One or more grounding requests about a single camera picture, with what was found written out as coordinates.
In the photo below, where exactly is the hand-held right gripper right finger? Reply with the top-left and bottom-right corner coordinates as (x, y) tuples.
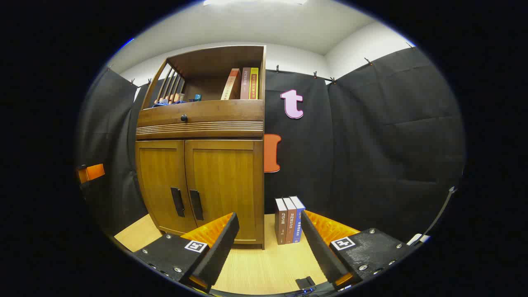
(300, 210), (415, 289)

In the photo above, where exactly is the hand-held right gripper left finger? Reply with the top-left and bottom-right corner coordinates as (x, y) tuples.
(131, 212), (240, 291)

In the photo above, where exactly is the black door handle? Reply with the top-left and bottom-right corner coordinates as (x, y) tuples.
(189, 189), (204, 221)
(170, 187), (186, 218)

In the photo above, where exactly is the wooden cabinet door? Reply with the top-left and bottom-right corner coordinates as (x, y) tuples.
(184, 139), (258, 242)
(138, 140), (198, 235)

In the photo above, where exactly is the wooden double-door shoe cabinet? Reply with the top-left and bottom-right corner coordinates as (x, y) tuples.
(135, 45), (267, 250)

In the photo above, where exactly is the blue book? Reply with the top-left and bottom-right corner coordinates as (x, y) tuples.
(290, 196), (306, 243)

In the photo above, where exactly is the rust brown book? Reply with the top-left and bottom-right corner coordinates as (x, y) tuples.
(283, 197), (297, 244)

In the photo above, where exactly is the dark brown book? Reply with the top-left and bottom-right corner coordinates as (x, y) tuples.
(275, 198), (288, 245)

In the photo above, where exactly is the black backdrop cloth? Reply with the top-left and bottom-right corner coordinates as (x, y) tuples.
(76, 45), (467, 244)

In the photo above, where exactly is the ceiling light panel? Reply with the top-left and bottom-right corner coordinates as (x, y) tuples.
(203, 0), (308, 6)

